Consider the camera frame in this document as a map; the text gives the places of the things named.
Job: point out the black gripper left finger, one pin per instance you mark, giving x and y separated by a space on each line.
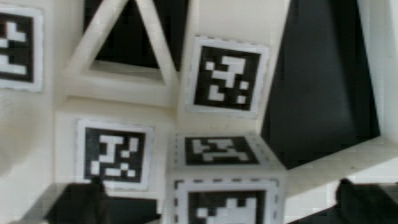
87 207

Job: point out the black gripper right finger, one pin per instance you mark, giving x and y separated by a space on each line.
366 205

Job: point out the white chair back ladder part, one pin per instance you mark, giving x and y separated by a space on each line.
121 73

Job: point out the white chair seat plate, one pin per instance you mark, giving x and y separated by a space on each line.
366 161

